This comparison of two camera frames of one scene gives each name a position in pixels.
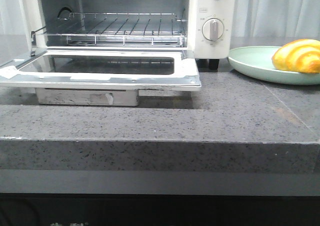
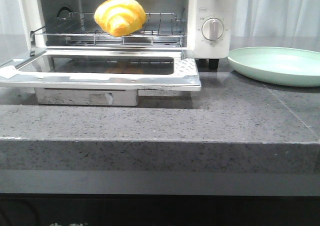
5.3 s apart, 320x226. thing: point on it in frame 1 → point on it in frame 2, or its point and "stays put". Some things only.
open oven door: x=100 y=77 stays put
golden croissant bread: x=300 y=55 → x=120 y=16
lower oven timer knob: x=212 y=29 stays put
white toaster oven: x=202 y=18 stays put
